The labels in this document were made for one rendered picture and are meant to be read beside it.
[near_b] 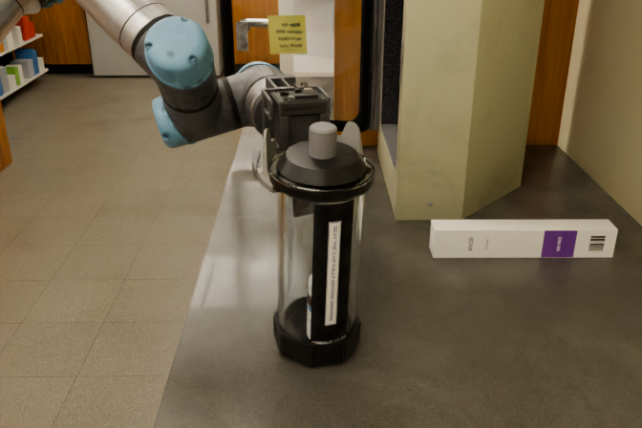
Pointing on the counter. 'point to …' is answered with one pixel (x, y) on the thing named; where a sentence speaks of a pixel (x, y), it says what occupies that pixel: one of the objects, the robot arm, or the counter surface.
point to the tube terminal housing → (464, 77)
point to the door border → (361, 32)
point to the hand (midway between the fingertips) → (321, 186)
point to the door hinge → (378, 37)
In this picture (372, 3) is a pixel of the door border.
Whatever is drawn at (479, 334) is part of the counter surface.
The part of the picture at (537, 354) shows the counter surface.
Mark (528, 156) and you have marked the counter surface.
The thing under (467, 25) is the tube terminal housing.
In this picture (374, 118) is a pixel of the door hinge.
